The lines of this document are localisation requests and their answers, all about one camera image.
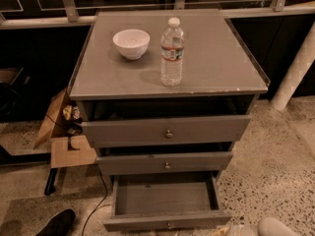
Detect grey metal window railing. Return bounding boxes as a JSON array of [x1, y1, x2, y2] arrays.
[[0, 0, 315, 30]]

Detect white diagonal pole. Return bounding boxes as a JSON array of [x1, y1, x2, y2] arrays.
[[271, 23, 315, 111]]

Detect brown cardboard box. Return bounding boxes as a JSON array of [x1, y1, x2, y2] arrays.
[[33, 89, 96, 168]]

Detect white and yellow gripper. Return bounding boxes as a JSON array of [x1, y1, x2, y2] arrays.
[[211, 225, 259, 236]]

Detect grey drawer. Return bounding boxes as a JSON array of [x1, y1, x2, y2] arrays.
[[104, 172, 230, 231], [82, 115, 250, 148], [97, 151, 232, 175]]

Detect grey bottom drawer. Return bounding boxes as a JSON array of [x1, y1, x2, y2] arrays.
[[104, 172, 230, 231]]

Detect black chair leg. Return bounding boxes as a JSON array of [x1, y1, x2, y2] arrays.
[[44, 168, 58, 196]]

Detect black shoe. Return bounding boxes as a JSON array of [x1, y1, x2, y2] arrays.
[[35, 208, 76, 236]]

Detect grey top drawer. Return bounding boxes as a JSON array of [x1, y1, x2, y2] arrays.
[[82, 115, 250, 148]]

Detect black floor cable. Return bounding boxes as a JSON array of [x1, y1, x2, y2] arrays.
[[80, 172, 110, 236]]

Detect clear plastic water bottle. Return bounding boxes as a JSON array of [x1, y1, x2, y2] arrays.
[[160, 18, 184, 87]]

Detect white ceramic bowl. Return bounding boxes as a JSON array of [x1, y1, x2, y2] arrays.
[[112, 29, 151, 60]]

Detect grey wooden drawer cabinet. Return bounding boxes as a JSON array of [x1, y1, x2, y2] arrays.
[[67, 9, 271, 179]]

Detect grey middle drawer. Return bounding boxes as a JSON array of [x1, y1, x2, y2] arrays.
[[97, 151, 232, 175]]

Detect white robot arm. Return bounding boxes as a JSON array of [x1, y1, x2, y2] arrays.
[[212, 217, 299, 236]]

